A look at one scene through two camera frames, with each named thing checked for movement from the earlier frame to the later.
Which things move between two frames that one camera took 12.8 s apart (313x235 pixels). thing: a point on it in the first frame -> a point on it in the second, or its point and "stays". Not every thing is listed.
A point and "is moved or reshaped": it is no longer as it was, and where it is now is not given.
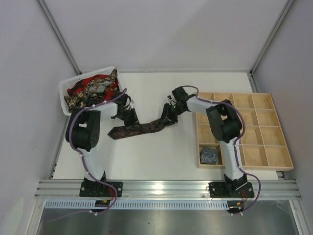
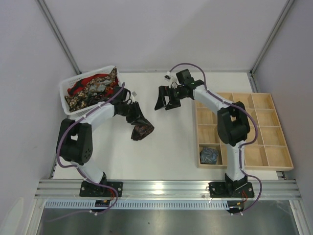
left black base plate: [98, 189] stays
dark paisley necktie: [118, 132] is moved or reshaped
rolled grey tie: [208, 155] stays
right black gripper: [169, 113] -> [169, 95]
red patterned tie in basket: [76, 87] stays
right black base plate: [232, 189] stays
